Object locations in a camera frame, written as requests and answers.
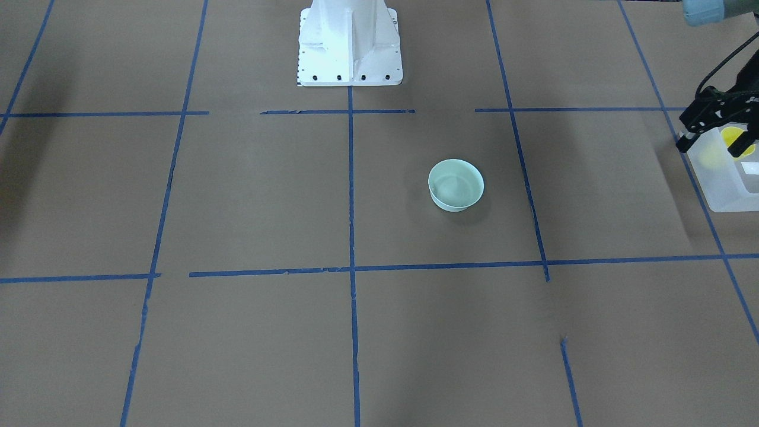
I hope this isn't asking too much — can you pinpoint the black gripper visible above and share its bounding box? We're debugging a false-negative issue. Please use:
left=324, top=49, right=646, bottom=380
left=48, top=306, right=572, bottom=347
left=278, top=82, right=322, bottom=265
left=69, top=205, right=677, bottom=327
left=676, top=86, right=758, bottom=158

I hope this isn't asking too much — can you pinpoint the yellow plastic cup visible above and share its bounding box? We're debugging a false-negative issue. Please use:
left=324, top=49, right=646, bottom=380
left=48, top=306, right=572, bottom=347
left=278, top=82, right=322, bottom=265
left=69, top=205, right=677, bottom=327
left=700, top=127, right=757, bottom=167

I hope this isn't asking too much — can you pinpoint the mint green bowl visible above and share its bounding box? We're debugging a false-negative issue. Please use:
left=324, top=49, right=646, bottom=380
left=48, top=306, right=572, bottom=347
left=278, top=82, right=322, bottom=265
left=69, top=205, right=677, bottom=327
left=428, top=158, right=485, bottom=212

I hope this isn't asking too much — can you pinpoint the translucent white plastic box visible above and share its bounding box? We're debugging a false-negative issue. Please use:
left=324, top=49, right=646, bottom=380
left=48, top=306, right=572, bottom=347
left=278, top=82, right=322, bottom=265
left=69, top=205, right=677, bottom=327
left=687, top=123, right=758, bottom=212

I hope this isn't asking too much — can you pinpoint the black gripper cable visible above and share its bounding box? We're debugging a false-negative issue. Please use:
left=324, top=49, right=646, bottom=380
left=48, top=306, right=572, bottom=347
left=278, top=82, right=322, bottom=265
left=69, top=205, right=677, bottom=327
left=695, top=30, right=759, bottom=101

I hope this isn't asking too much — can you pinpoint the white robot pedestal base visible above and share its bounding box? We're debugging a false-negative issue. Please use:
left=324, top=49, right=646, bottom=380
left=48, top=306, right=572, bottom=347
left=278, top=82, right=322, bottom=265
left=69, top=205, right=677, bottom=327
left=296, top=1, right=404, bottom=87

